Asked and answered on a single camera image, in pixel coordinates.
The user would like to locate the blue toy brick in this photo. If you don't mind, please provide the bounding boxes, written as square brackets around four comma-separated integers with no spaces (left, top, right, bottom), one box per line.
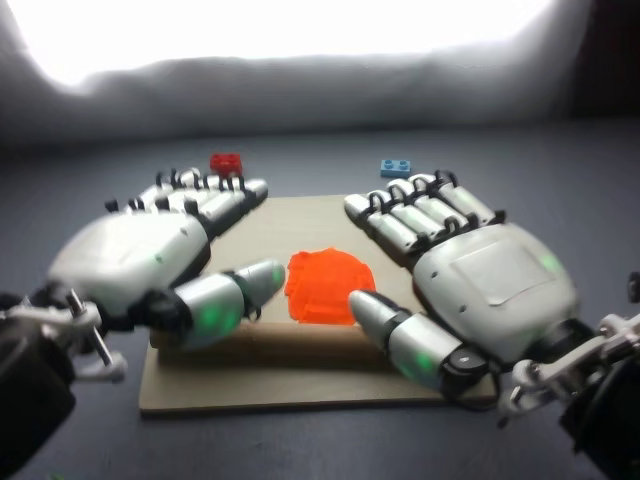
[379,158,415,179]

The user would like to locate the grey table cloth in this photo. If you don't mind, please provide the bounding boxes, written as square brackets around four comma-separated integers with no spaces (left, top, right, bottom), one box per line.
[0,122,640,480]

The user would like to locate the wooden rolling pin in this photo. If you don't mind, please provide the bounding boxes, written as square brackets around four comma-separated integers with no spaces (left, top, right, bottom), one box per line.
[149,319,396,372]

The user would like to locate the white backdrop cloth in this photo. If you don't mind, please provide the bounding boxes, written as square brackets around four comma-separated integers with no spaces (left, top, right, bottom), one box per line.
[0,0,640,151]

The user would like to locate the flat orange dough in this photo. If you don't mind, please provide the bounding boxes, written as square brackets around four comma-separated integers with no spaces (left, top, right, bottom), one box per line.
[283,247,377,329]

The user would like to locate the light wooden board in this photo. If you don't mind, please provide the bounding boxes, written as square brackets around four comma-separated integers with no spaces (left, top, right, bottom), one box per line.
[138,193,501,419]

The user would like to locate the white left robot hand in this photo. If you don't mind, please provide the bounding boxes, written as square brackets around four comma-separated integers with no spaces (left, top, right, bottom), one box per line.
[47,167,286,351]

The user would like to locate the red toy brick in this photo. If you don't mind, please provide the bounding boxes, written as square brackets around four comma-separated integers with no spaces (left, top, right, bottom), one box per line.
[208,152,244,177]

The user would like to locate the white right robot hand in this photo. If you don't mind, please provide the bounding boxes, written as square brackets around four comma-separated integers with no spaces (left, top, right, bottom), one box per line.
[343,169,584,401]

